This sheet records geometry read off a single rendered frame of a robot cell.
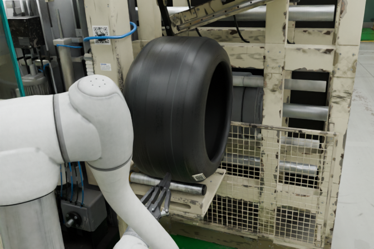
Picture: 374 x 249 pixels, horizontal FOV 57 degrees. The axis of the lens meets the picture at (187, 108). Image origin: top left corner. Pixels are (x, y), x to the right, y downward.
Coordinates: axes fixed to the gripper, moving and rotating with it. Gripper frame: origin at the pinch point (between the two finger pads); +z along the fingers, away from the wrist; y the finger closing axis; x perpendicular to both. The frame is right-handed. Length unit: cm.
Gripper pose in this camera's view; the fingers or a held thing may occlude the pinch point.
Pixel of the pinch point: (166, 181)
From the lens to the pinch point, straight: 130.0
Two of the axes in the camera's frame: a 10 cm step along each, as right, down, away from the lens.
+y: -9.3, -0.8, 3.5
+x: 1.4, 8.1, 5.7
